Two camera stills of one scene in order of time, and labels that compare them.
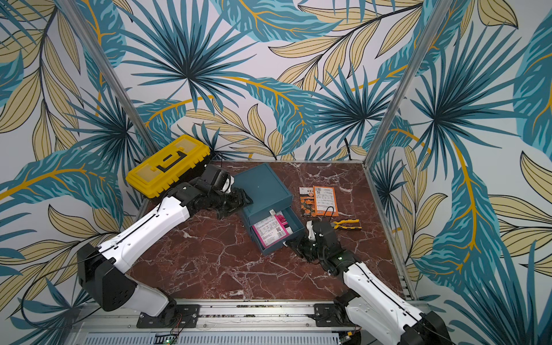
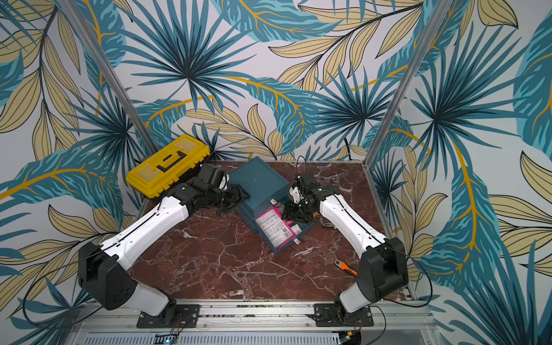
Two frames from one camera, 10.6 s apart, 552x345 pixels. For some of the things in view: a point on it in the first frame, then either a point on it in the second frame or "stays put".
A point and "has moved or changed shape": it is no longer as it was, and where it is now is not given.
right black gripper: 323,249 to 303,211
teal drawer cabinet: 269,193 has moved or changed shape
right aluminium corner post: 410,78 stays put
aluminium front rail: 245,324 stays put
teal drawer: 295,223 has moved or changed shape
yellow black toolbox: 167,170 stays put
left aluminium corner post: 114,78 stays put
